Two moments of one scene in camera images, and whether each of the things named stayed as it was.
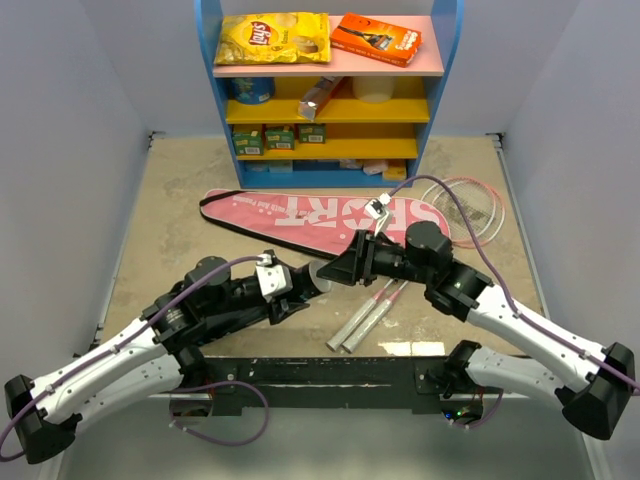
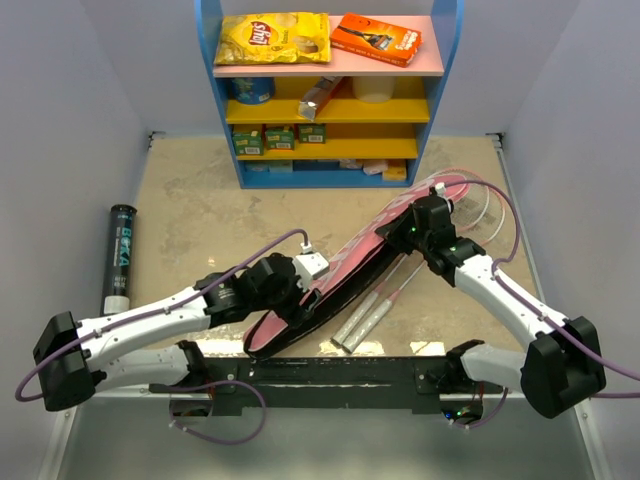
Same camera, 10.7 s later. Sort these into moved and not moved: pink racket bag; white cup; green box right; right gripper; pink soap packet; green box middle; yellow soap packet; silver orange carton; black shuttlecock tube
Moved: black shuttlecock tube; right gripper; pink racket bag
Not moved: yellow soap packet; white cup; green box right; green box middle; pink soap packet; silver orange carton
